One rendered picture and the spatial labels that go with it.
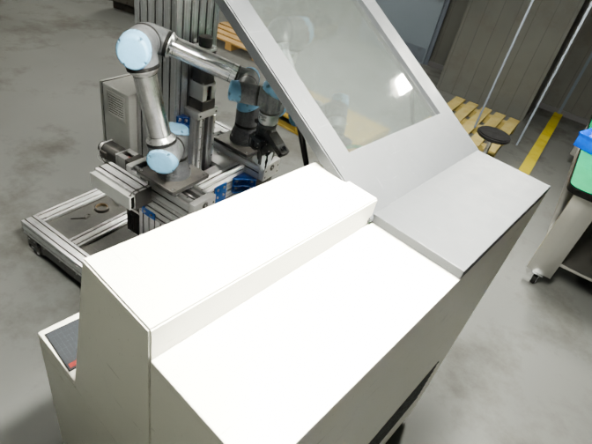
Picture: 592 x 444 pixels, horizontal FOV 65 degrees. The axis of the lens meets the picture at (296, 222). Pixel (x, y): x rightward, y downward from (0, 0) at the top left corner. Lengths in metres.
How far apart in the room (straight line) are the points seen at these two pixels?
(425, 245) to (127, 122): 1.63
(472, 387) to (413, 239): 1.92
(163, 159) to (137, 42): 0.43
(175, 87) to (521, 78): 5.61
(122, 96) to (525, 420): 2.73
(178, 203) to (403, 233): 1.14
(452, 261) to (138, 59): 1.19
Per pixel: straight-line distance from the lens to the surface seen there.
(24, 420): 2.62
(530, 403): 3.22
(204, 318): 0.93
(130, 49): 1.74
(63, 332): 1.59
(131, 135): 2.45
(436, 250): 1.25
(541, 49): 7.05
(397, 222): 1.29
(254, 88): 1.73
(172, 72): 2.15
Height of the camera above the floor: 2.20
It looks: 37 degrees down
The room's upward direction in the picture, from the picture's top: 13 degrees clockwise
